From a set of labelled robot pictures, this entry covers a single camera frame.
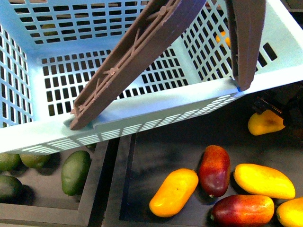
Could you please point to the red yellow mango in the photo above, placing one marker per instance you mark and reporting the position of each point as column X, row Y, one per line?
column 243, row 211

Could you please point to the green mango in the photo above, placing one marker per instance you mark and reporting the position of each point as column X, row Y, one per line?
column 74, row 172

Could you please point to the yellow orange mango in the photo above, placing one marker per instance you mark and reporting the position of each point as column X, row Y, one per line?
column 174, row 193

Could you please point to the light blue plastic basket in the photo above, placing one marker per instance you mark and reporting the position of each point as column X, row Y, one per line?
column 49, row 51

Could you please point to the brown basket handle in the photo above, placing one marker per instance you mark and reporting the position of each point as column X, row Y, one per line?
column 155, row 29

